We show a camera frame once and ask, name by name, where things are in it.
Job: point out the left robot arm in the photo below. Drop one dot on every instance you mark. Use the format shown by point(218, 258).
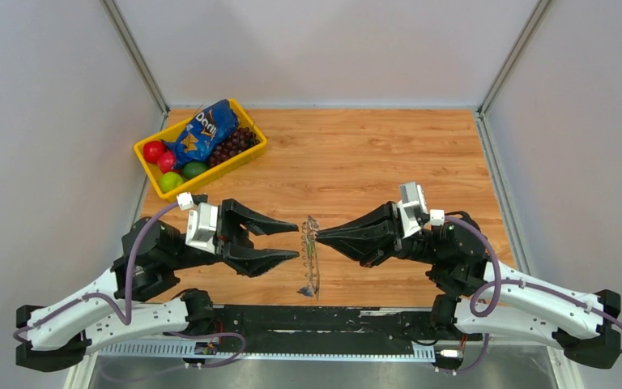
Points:
point(120, 304)

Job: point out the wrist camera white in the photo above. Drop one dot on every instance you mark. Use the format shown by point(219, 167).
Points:
point(412, 209)
point(202, 227)

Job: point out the pink red apple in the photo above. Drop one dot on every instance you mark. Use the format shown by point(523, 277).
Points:
point(167, 162)

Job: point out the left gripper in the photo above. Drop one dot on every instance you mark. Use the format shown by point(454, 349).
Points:
point(234, 239)

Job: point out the yellow plastic bin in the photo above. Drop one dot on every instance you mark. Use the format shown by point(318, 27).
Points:
point(170, 134)

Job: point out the light green apple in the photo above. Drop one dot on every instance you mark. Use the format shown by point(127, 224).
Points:
point(170, 181)

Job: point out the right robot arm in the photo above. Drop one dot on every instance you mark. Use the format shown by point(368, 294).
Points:
point(478, 293)

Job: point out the metal keyring holder plate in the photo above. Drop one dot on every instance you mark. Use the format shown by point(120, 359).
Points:
point(309, 230)

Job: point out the dark green lime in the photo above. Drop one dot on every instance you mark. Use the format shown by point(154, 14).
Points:
point(193, 169)

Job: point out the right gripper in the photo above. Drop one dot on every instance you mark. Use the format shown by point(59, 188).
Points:
point(382, 222)

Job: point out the blue Doritos chip bag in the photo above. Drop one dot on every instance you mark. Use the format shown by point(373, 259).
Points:
point(203, 132)

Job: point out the dark purple grapes bunch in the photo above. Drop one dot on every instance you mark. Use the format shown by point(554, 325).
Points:
point(237, 142)

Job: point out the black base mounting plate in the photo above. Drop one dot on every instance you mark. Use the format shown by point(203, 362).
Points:
point(317, 330)

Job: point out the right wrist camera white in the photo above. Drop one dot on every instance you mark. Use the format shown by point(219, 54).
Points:
point(412, 209)

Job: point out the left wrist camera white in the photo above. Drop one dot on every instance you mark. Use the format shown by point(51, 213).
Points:
point(202, 227)

